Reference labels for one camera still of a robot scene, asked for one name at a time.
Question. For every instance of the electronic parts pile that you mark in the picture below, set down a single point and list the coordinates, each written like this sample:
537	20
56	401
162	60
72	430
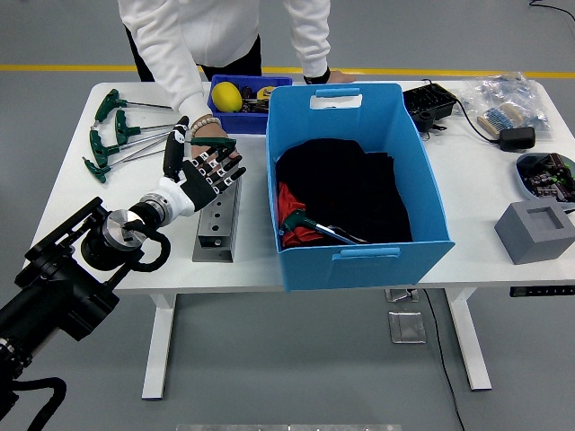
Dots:
548	177

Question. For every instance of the person's right hand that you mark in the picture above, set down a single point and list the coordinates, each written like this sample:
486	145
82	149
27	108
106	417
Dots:
212	133

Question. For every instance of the yellow lemon-shaped ball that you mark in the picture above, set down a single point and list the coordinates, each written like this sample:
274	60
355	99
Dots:
226	96

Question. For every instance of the red cloth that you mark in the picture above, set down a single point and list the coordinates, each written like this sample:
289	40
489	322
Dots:
292	238

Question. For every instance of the metal tool stand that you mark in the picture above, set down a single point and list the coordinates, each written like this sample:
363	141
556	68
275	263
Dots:
215	242

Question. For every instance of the dark blue plastic bin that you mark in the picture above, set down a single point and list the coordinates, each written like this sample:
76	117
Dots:
242	123

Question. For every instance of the light blue folding box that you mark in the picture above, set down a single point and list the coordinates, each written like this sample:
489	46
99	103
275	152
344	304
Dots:
359	269

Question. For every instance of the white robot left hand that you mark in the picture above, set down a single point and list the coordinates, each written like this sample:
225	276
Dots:
197	184

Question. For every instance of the person's left hand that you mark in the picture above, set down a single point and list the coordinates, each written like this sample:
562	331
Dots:
343	77

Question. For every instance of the metal floor plate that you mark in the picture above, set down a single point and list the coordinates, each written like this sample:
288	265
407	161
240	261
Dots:
406	328

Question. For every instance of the black plastic tray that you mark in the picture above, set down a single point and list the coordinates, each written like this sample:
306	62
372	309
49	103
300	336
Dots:
427	101

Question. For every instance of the light blue oval dish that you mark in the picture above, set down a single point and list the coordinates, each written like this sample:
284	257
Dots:
523	186

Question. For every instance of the person's right forearm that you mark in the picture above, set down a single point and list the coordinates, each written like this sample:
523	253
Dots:
175	76

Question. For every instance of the beige resistor strip bundle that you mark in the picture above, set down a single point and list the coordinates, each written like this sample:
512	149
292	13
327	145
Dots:
498	119

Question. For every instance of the clear plastic parts bag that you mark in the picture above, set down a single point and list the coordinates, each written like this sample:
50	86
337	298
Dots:
503	90

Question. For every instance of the person's left forearm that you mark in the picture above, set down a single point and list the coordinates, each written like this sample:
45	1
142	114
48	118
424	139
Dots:
312	40

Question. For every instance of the grey foam block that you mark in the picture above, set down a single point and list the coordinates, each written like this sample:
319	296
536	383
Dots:
530	247

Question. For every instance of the person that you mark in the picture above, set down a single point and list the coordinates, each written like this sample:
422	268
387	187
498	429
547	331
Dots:
202	27

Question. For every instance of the metal floor bracket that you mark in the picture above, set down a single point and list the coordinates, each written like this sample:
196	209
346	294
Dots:
400	295

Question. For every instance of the black power adapter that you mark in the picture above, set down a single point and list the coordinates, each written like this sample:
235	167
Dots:
517	139

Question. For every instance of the white table leg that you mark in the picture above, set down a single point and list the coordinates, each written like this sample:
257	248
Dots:
157	350
471	350

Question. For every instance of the black table control panel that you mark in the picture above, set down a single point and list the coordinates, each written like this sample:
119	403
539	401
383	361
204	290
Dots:
539	291

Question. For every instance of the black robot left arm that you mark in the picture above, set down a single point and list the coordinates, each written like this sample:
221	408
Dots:
54	287

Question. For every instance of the black wristband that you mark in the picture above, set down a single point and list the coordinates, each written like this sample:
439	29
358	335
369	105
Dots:
316	78

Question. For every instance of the black cloth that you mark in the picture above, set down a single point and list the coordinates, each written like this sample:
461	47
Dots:
341	188

